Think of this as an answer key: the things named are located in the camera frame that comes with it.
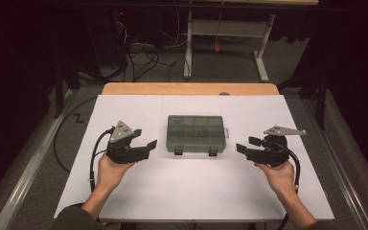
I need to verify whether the orange cable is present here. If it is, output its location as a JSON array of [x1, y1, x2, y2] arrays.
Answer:
[[214, 0, 224, 53]]

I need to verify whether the white paper sheet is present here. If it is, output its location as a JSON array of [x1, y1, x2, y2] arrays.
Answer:
[[53, 94, 335, 221]]

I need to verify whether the person's left hand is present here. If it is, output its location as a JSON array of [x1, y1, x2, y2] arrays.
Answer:
[[95, 155, 135, 192]]

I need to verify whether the bundle of floor cables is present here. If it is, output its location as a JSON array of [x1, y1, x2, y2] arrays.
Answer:
[[114, 18, 178, 82]]

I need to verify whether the grey transparent compartment box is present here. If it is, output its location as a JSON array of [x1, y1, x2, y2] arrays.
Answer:
[[166, 114, 230, 157]]

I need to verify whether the person's right hand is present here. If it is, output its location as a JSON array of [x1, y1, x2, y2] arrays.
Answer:
[[257, 159, 296, 196]]

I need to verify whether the white metal frame desk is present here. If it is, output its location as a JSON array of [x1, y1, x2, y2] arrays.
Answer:
[[178, 0, 320, 83]]

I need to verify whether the black looped floor cable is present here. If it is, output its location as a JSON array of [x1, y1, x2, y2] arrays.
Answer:
[[53, 96, 99, 173]]

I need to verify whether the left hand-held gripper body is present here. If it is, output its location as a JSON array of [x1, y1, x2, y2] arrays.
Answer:
[[105, 120, 150, 165]]

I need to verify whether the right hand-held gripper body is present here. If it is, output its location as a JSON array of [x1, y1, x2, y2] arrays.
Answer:
[[245, 125, 307, 168]]

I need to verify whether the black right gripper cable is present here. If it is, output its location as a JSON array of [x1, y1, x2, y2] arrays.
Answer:
[[274, 140, 302, 230]]

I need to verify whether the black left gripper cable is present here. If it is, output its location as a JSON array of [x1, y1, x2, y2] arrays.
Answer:
[[89, 127, 114, 193]]

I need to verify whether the wooden table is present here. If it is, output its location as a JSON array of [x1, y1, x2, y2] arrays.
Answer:
[[101, 81, 281, 96]]

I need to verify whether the aluminium floor rail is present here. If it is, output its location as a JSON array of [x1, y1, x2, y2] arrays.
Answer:
[[0, 89, 78, 230], [301, 97, 368, 230]]

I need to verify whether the black computer tower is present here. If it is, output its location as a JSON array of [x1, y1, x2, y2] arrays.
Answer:
[[84, 8, 127, 70]]

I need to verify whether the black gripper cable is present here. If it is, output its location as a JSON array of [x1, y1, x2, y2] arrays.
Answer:
[[89, 127, 114, 193], [274, 140, 302, 230]]

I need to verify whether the black metal stand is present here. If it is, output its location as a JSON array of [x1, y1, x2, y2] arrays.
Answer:
[[53, 58, 81, 120], [277, 68, 329, 131]]

